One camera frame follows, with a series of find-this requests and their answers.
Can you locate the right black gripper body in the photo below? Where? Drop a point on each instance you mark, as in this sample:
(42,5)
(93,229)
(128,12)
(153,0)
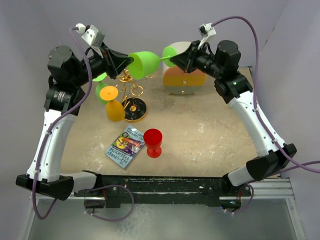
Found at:
(203,61)

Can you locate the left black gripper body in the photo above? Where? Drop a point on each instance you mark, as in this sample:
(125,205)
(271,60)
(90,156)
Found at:
(98,65)

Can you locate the green plastic goblet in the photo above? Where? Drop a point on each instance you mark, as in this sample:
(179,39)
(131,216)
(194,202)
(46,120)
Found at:
(100,85)
(146,63)

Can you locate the orange plastic goblet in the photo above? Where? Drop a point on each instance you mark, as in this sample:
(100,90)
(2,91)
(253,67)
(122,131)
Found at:
(114,110)

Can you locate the red plastic goblet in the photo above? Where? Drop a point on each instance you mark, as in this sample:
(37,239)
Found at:
(153,140)

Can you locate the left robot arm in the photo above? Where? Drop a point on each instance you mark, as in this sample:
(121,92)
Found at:
(62,105)

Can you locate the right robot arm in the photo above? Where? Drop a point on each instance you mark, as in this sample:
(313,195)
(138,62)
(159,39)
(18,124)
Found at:
(237,92)

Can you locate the gold wine glass rack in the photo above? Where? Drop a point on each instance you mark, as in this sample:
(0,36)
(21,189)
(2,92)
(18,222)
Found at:
(134,108)

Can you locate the pastel mini drawer chest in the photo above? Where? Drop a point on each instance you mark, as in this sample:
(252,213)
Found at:
(176,82)

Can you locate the blue treehouse book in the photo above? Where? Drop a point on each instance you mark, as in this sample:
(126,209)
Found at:
(126,146)

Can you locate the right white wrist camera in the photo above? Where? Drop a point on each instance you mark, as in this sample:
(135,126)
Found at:
(206,31)

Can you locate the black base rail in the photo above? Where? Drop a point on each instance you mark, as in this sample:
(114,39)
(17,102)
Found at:
(166,190)

